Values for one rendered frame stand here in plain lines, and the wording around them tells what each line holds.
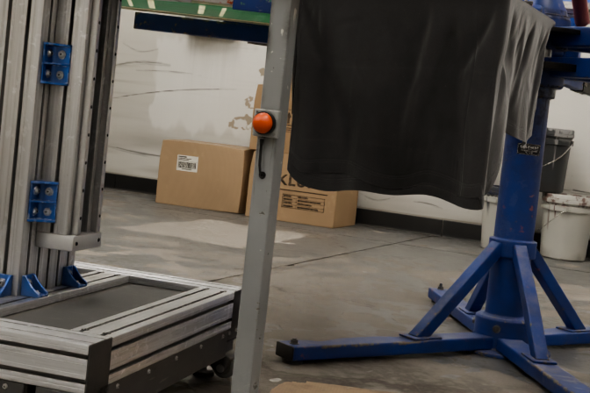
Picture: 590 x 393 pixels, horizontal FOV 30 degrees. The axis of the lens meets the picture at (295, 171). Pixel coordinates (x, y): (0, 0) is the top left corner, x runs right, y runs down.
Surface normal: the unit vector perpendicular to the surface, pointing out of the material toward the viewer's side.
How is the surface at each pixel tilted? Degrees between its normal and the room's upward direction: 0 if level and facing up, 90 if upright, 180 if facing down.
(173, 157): 90
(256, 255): 90
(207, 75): 90
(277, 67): 90
